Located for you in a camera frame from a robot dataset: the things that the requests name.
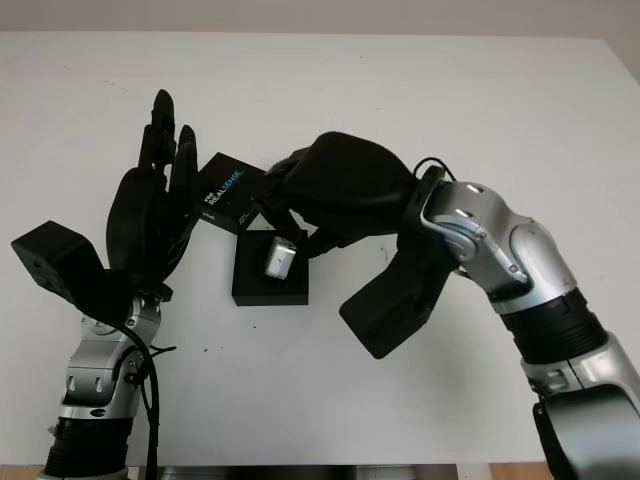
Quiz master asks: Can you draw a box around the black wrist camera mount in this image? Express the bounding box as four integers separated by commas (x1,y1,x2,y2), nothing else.
10,219,129,324
338,239,451,360

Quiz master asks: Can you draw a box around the black camera box base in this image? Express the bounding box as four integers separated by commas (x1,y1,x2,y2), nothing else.
231,228,311,307

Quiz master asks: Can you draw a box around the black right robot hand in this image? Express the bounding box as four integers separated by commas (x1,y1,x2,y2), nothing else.
252,130,419,259

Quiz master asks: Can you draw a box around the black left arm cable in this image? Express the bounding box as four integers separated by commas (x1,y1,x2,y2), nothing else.
114,322,172,480

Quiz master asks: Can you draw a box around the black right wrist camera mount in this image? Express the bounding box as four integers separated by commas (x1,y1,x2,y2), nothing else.
338,239,451,360

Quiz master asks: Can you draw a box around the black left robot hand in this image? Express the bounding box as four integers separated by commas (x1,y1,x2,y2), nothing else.
105,88,202,297

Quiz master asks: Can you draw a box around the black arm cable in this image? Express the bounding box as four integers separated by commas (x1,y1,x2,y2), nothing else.
412,157,459,185
114,322,172,480

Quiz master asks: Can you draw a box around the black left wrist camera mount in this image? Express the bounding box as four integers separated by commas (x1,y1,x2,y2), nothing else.
10,219,129,324

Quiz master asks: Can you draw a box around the black printed box lid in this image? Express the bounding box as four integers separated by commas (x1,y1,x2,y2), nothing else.
195,152,269,234

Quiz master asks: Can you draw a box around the small silver depth camera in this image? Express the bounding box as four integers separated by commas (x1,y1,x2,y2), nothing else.
263,235,299,279

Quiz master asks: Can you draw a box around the dark grey robot torso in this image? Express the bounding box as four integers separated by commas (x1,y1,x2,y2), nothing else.
159,464,459,480

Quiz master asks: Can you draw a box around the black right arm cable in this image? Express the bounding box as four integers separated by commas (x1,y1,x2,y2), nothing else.
412,157,459,185

